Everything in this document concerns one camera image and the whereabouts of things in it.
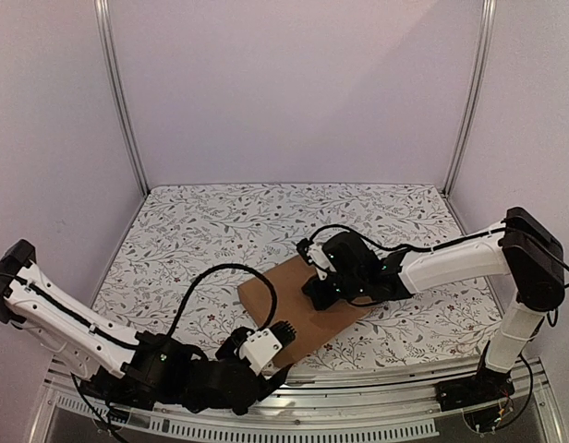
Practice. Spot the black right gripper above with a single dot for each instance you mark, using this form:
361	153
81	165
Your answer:
319	286

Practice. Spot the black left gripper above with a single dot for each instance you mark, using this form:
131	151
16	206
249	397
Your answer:
276	380

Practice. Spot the brown cardboard box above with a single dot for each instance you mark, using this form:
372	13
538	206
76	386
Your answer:
319	334

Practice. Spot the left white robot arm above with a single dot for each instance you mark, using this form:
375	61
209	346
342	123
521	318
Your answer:
123	366

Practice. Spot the floral patterned table mat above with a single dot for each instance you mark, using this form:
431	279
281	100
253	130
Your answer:
183	230

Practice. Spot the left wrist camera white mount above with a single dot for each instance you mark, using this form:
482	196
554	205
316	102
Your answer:
261	346

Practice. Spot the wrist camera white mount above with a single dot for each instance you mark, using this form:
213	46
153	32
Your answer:
314	255
261	346

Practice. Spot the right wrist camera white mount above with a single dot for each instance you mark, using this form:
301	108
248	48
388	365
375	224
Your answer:
314	255

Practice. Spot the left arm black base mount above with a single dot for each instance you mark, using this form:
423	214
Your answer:
110	389

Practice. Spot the front aluminium rail base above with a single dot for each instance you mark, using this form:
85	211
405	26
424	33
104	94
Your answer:
388	405

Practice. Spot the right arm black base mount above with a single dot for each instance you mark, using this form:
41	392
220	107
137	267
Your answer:
487	391

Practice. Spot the right aluminium frame post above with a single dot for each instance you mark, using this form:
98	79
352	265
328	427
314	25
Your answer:
486	25

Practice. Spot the aluminium frame post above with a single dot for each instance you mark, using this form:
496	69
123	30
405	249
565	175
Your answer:
112	67
486	25

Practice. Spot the left aluminium frame post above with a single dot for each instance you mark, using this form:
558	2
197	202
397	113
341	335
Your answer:
112	67

